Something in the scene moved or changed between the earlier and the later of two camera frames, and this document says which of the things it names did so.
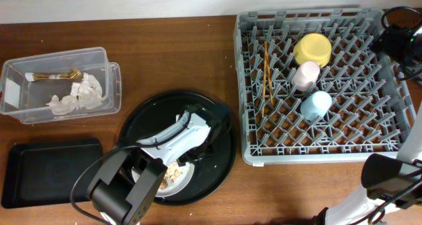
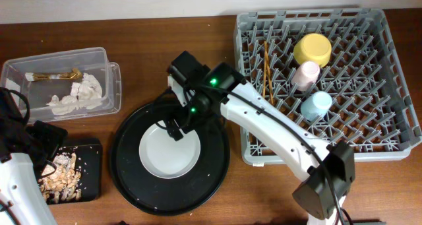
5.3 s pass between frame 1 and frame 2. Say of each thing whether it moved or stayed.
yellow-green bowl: stayed
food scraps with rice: moved
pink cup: stayed
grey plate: moved
